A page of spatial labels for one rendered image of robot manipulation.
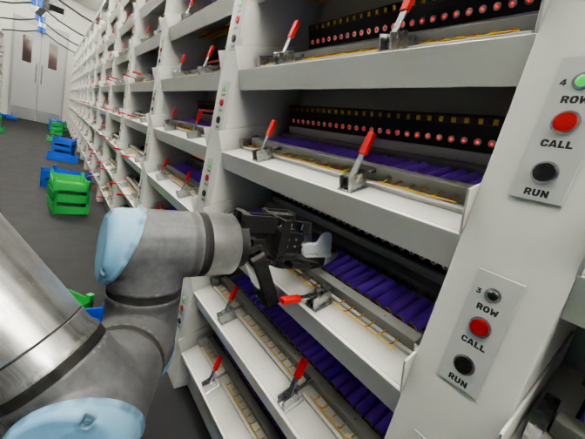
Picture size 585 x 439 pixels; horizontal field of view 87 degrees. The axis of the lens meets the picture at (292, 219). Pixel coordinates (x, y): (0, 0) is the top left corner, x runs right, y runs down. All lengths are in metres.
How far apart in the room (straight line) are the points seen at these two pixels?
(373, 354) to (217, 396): 0.53
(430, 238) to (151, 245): 0.32
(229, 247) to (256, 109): 0.50
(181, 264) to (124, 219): 0.08
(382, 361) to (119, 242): 0.35
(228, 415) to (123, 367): 0.55
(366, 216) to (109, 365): 0.33
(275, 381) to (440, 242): 0.42
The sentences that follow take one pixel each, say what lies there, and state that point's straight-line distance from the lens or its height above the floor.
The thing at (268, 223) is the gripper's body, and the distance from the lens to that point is 0.47.
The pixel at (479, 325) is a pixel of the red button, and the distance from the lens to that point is 0.36.
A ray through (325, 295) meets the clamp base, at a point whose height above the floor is 0.55.
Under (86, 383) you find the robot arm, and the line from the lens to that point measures 0.32.
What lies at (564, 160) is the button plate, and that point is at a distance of 0.35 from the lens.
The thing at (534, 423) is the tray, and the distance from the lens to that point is 0.42.
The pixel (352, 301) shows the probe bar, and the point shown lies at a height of 0.56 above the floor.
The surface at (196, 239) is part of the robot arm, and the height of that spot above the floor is 0.62.
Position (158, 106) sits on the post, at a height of 0.81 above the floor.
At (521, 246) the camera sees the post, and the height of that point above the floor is 0.72.
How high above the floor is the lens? 0.75
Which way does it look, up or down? 12 degrees down
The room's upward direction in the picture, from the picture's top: 14 degrees clockwise
